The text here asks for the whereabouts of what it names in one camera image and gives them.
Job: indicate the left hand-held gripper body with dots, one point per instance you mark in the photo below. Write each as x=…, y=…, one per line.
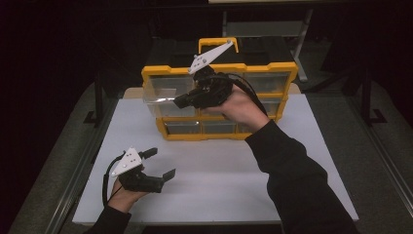
x=139, y=182

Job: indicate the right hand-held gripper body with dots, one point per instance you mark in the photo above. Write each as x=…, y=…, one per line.
x=211, y=91

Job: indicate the clear plastic drawer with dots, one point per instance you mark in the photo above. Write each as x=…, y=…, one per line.
x=159, y=87

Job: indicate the yellow black drawer organizer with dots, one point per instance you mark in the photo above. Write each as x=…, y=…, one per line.
x=279, y=68

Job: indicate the person's left hand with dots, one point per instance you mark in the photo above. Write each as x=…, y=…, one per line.
x=125, y=198

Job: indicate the person's right hand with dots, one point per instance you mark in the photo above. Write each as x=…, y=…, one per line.
x=240, y=110

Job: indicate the grid of clear drawers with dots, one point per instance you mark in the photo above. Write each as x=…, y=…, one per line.
x=181, y=127

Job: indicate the grey metal stand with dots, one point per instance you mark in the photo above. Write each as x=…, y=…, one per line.
x=259, y=29

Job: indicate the black metal post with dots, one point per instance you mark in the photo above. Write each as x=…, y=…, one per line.
x=367, y=104
x=98, y=104

